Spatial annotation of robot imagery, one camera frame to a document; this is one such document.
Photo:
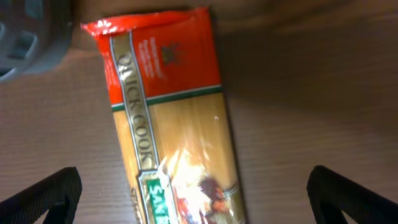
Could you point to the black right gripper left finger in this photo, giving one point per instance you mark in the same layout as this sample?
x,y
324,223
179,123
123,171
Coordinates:
x,y
56,197

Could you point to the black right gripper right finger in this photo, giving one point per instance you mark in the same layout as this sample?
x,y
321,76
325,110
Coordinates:
x,y
331,196

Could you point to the orange spaghetti packet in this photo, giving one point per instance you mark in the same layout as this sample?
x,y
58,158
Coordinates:
x,y
170,114

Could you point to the grey plastic slotted basket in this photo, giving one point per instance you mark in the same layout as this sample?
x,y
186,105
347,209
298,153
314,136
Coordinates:
x,y
35,36

